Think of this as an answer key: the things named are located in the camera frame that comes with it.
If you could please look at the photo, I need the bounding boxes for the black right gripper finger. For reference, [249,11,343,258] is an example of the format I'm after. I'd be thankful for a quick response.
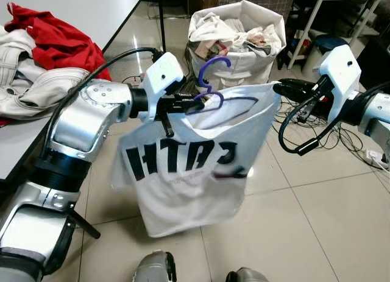
[277,88,313,105]
[272,79,313,91]

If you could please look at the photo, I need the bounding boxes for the purple clothes hanger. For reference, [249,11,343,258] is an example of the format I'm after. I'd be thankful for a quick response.
[185,55,261,116]

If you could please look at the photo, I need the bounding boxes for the white T-shirt black letters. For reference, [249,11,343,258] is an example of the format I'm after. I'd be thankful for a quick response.
[110,81,283,239]

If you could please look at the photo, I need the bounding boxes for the red polo shirt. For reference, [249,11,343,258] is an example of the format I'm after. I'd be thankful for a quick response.
[3,3,112,83]

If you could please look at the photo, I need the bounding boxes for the patterned brown garment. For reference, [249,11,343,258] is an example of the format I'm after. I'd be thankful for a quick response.
[204,35,269,58]

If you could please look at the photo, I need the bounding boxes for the white laundry bag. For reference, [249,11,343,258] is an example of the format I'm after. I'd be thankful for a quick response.
[187,0,288,93]

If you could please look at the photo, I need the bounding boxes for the navy lid trash bin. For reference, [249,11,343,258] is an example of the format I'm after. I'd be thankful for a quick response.
[313,35,349,72]

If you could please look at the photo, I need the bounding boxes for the black box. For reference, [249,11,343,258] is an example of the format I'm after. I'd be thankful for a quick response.
[360,26,390,88]

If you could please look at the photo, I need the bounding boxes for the white power strip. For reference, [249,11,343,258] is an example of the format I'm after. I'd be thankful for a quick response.
[364,149,389,171]

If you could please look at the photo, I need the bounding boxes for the white table black legs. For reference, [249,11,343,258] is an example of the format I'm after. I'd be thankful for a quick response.
[0,0,147,241]

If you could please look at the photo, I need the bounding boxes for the grey left robot foot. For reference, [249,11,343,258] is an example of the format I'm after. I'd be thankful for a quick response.
[132,252,179,282]

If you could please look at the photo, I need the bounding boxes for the grey robot foot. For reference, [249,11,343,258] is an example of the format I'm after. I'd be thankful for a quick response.
[225,267,270,282]
[132,252,179,282]

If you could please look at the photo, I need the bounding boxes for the grey right robot foot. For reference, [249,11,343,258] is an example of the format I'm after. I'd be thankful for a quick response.
[225,267,270,282]

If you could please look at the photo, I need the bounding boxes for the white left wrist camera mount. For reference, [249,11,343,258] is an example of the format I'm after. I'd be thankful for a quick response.
[141,51,187,122]

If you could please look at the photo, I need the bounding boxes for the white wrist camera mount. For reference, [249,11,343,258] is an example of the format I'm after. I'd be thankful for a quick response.
[317,44,363,122]
[141,51,187,122]

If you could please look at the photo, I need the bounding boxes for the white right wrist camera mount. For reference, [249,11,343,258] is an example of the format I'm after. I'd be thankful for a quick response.
[317,44,363,122]

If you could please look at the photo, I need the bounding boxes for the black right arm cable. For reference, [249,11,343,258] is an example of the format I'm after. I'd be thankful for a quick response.
[278,81,390,157]

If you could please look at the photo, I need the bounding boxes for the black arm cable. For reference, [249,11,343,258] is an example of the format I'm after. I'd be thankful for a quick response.
[278,81,390,157]
[46,46,166,150]

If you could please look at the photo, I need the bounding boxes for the black floor cable tangle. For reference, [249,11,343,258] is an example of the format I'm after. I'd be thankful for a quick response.
[271,102,390,170]

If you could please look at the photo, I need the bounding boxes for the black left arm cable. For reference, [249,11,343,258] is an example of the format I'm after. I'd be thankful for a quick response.
[46,46,166,150]

